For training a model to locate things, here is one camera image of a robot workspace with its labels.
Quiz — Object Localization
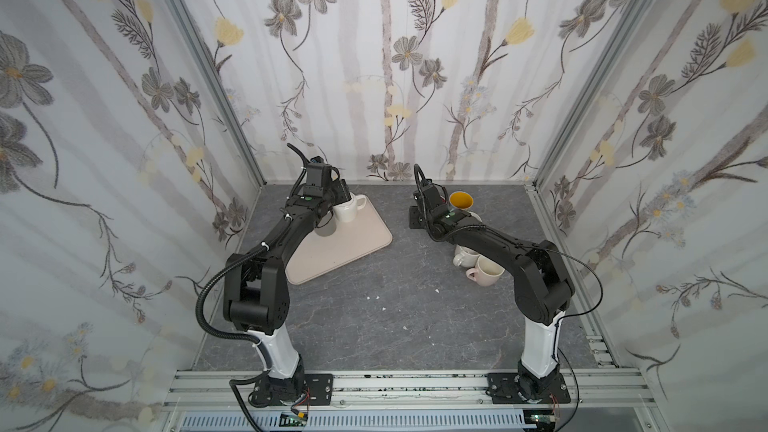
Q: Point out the blue butterfly mug yellow inside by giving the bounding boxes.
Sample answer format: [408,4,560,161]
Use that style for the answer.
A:
[448,191,474,211]

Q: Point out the white round mug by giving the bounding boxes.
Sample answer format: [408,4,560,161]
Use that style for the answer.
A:
[332,194,368,223]

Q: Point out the small cream white mug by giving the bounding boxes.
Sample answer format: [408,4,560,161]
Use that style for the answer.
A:
[452,245,480,269]

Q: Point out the beige plastic tray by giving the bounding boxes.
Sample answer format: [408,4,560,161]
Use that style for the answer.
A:
[286,194,393,285]

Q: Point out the pink mug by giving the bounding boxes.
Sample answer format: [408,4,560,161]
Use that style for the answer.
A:
[465,256,506,287]

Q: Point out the small grey mug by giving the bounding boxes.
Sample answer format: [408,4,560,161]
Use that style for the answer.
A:
[467,210,482,222]

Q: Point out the tall grey mug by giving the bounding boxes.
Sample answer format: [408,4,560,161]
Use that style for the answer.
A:
[314,211,337,237]

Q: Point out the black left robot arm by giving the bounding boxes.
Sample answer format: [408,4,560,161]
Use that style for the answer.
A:
[195,157,351,407]

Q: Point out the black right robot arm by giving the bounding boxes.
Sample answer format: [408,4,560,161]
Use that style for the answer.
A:
[409,178,575,403]

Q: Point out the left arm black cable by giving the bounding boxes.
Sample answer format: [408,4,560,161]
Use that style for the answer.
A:
[286,142,313,169]

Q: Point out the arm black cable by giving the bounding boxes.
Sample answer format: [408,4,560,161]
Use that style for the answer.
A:
[412,163,428,205]
[286,142,313,169]

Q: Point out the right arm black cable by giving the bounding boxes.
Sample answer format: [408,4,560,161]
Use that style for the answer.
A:
[412,163,428,205]

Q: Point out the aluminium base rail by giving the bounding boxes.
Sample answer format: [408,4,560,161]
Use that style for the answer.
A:
[162,367,668,431]

